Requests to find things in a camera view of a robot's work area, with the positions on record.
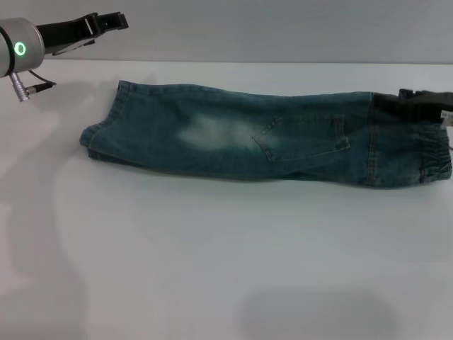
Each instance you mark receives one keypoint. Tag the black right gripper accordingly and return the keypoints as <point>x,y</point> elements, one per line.
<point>433,104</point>

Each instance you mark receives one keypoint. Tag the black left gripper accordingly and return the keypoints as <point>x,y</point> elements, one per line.
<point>67,32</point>

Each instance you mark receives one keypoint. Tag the blue washed denim shorts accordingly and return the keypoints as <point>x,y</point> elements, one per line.
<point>230,141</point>

